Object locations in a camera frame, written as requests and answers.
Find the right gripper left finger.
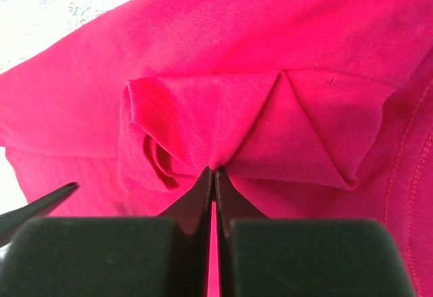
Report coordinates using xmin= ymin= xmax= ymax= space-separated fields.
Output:
xmin=1 ymin=168 xmax=212 ymax=296

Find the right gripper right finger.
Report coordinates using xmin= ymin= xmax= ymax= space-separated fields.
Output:
xmin=214 ymin=169 xmax=407 ymax=296

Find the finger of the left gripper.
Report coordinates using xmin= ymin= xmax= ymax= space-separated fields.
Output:
xmin=1 ymin=182 xmax=80 ymax=239

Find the bright red t-shirt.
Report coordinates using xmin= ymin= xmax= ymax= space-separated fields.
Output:
xmin=1 ymin=0 xmax=432 ymax=296

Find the floral patterned table mat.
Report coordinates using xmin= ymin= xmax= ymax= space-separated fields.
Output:
xmin=0 ymin=0 xmax=170 ymax=210

